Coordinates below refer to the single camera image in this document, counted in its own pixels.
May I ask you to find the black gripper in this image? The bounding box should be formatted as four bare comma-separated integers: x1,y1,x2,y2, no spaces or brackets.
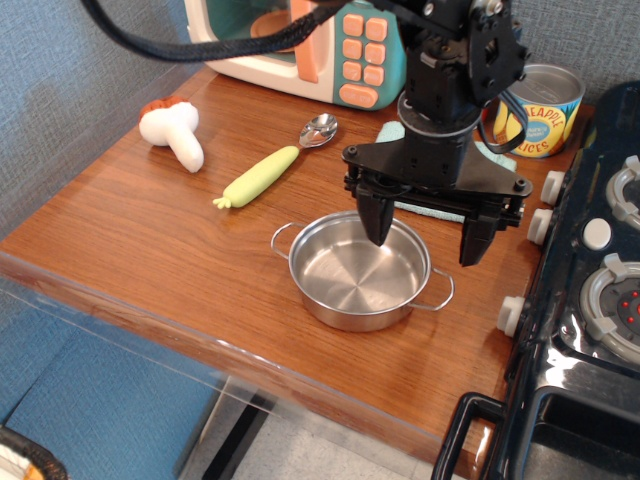
342,99,532,267

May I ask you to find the small metal pot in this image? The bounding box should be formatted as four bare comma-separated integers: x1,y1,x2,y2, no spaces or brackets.
270,211,456,333

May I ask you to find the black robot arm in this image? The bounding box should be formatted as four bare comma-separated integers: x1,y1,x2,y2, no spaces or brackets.
342,1,532,266

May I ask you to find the light blue folded cloth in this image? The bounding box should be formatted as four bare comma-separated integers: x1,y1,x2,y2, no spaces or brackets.
375,121,517,223

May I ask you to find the white stove knob middle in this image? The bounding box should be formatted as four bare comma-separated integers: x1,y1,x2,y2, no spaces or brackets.
527,209,553,246

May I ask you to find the white stove knob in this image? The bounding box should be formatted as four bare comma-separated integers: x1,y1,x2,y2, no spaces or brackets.
540,170,565,206
497,296,525,337
527,209,553,246

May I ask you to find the white stove knob lower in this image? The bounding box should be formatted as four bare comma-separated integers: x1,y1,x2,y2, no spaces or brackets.
497,296,525,337

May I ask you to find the white stove knob upper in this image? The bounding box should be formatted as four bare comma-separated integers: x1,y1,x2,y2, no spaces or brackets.
540,170,565,206

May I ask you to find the toy microwave teal and cream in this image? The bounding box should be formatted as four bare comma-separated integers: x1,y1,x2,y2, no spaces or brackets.
185,1,406,111

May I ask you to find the pineapple slices can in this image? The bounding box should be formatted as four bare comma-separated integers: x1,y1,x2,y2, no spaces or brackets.
510,63,585,158

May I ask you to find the black toy stove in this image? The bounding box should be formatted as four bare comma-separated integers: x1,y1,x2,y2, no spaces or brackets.
432,81,639,479

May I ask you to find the orange plate inside microwave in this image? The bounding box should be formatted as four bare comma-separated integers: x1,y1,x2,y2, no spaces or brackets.
250,10,291,39

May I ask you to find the white plush mushroom toy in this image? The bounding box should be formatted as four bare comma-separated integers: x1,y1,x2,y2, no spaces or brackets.
138,96,204,173

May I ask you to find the orange object at corner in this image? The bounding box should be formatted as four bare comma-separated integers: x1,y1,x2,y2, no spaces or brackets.
0,424,69,480

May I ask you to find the spoon with green handle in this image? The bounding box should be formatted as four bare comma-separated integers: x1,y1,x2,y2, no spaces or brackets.
212,113,338,209

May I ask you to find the black braided cable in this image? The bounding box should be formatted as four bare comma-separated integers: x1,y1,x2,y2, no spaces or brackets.
82,0,351,64

